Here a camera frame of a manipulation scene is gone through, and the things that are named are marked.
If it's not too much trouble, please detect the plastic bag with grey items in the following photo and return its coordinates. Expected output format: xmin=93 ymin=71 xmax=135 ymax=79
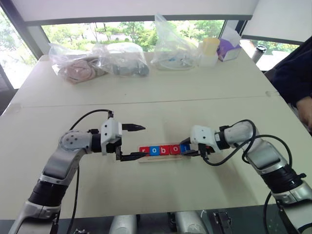
xmin=92 ymin=42 xmax=150 ymax=78

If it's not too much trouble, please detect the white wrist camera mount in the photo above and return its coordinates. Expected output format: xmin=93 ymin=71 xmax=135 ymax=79
xmin=100 ymin=118 xmax=122 ymax=156
xmin=190 ymin=125 xmax=216 ymax=153

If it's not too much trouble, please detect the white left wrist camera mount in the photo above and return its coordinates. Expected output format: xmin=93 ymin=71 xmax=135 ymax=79
xmin=100 ymin=118 xmax=122 ymax=156

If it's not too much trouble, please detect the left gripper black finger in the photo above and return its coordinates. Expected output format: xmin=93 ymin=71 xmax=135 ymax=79
xmin=116 ymin=146 xmax=147 ymax=162
xmin=121 ymin=123 xmax=146 ymax=133

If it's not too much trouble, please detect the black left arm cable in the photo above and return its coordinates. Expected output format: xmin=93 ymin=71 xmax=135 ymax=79
xmin=66 ymin=109 xmax=115 ymax=234

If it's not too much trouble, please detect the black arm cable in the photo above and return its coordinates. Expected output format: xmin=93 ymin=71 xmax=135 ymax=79
xmin=66 ymin=109 xmax=115 ymax=234
xmin=201 ymin=119 xmax=293 ymax=234

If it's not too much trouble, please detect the black metal bracket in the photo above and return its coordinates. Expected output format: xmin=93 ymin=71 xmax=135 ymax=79
xmin=212 ymin=211 xmax=232 ymax=234

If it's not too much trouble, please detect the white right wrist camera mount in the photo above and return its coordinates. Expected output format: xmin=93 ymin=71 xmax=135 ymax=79
xmin=190 ymin=125 xmax=216 ymax=153

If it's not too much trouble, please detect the silver rounded shape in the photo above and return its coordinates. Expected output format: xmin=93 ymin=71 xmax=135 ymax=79
xmin=109 ymin=214 xmax=137 ymax=234
xmin=174 ymin=211 xmax=208 ymax=234

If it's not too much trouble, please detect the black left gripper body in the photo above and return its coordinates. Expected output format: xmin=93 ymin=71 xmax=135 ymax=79
xmin=106 ymin=138 xmax=122 ymax=155

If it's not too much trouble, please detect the grey tumbler with black lid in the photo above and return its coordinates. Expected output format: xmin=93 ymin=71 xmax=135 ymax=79
xmin=252 ymin=45 xmax=267 ymax=63

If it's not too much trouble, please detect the purple tissue box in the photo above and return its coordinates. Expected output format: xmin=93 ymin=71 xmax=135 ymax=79
xmin=217 ymin=38 xmax=242 ymax=62

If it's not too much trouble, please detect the person's dark-sleeved arm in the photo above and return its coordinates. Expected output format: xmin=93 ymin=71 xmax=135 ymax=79
xmin=270 ymin=36 xmax=312 ymax=108

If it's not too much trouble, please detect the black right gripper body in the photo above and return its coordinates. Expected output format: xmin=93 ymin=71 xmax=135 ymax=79
xmin=198 ymin=143 xmax=215 ymax=159

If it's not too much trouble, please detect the person's bare hand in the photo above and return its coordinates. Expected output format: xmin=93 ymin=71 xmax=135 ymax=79
xmin=296 ymin=96 xmax=312 ymax=134

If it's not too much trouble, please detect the wooden letter tray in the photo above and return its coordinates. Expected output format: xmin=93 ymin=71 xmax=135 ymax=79
xmin=138 ymin=145 xmax=192 ymax=163

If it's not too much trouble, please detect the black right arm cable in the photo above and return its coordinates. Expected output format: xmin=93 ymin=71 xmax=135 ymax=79
xmin=201 ymin=119 xmax=293 ymax=234

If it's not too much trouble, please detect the tall clear plastic bag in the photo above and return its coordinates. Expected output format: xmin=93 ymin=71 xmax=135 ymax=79
xmin=150 ymin=13 xmax=203 ymax=71

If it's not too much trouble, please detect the yellow plastic cup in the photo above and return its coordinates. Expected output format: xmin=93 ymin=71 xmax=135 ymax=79
xmin=202 ymin=37 xmax=221 ymax=56

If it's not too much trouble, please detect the plastic bag with pink items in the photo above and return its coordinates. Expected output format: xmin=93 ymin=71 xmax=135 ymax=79
xmin=48 ymin=42 xmax=109 ymax=85

